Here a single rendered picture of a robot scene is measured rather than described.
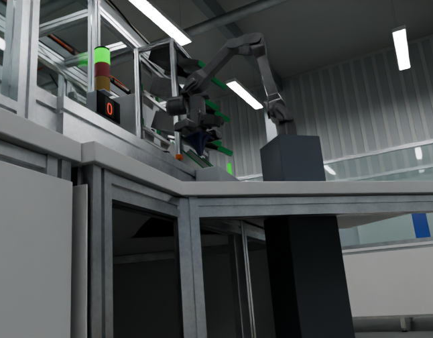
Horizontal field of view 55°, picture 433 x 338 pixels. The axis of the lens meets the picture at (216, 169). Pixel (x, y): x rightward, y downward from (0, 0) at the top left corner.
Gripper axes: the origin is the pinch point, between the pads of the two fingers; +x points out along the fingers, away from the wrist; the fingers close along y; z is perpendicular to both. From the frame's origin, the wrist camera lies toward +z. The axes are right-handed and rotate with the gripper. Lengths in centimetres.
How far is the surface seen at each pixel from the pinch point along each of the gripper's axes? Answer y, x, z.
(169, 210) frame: -44, 30, 26
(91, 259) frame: -67, 40, 33
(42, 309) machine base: -74, 45, 34
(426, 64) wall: 852, -387, -15
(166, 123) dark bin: 15.6, -20.9, -28.7
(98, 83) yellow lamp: -27.4, -19.1, -17.1
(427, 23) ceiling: 801, -453, 9
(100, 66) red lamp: -27.1, -25.1, -16.5
